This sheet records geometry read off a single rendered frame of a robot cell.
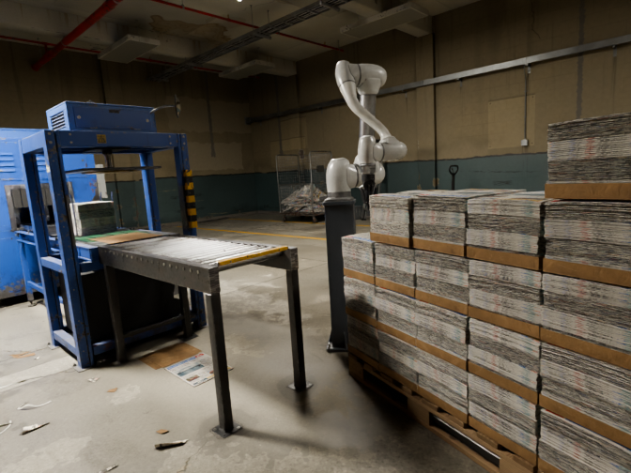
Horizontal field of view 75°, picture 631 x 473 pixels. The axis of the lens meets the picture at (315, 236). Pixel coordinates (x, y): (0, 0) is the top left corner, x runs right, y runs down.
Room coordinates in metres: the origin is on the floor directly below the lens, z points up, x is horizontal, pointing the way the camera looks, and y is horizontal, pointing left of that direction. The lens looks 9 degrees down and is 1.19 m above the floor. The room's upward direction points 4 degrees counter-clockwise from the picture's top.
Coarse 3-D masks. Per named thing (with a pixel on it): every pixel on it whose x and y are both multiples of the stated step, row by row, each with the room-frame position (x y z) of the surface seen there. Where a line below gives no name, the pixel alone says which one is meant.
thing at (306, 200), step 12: (276, 156) 10.51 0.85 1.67; (276, 168) 10.51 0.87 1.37; (288, 168) 10.77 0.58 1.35; (324, 180) 10.04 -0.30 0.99; (300, 192) 10.27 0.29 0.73; (312, 192) 9.69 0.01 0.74; (288, 204) 10.23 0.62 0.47; (300, 204) 10.06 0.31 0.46; (312, 204) 9.70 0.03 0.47; (300, 216) 10.98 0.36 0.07; (312, 216) 9.78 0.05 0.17
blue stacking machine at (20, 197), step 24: (0, 144) 4.29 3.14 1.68; (0, 168) 4.26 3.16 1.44; (72, 168) 4.74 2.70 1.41; (0, 192) 4.24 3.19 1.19; (24, 192) 4.39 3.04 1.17; (48, 192) 4.54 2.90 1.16; (72, 192) 4.72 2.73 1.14; (96, 192) 4.90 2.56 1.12; (0, 216) 4.22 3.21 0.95; (24, 216) 5.24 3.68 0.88; (48, 216) 4.98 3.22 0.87; (0, 240) 4.19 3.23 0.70; (0, 264) 4.16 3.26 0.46; (0, 288) 4.13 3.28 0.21; (24, 288) 4.28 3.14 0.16
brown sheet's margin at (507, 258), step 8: (472, 248) 1.49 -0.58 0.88; (472, 256) 1.49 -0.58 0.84; (480, 256) 1.46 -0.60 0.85; (488, 256) 1.43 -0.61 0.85; (496, 256) 1.40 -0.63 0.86; (504, 256) 1.37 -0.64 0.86; (512, 256) 1.35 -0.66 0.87; (520, 256) 1.32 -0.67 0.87; (528, 256) 1.30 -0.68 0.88; (544, 256) 1.28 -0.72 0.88; (504, 264) 1.37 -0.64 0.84; (512, 264) 1.35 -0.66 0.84; (520, 264) 1.32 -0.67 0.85; (528, 264) 1.30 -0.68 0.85; (536, 264) 1.27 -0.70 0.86
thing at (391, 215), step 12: (372, 204) 2.00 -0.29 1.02; (384, 204) 1.92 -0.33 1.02; (396, 204) 1.83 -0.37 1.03; (408, 204) 1.79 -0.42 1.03; (372, 216) 2.01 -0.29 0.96; (384, 216) 1.92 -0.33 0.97; (396, 216) 1.85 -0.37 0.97; (408, 216) 1.78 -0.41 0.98; (372, 228) 2.02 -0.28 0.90; (384, 228) 1.93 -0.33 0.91; (396, 228) 1.85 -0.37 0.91; (408, 228) 1.78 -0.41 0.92; (408, 240) 1.78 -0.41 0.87
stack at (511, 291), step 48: (384, 288) 1.97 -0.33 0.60; (432, 288) 1.68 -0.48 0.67; (480, 288) 1.47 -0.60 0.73; (528, 288) 1.30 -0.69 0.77; (384, 336) 1.96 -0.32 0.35; (432, 336) 1.68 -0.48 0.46; (480, 336) 1.47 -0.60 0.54; (528, 336) 1.31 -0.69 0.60; (432, 384) 1.69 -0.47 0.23; (480, 384) 1.46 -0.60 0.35; (528, 384) 1.29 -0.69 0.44; (432, 432) 1.68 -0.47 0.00; (480, 432) 1.47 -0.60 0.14; (528, 432) 1.29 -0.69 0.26
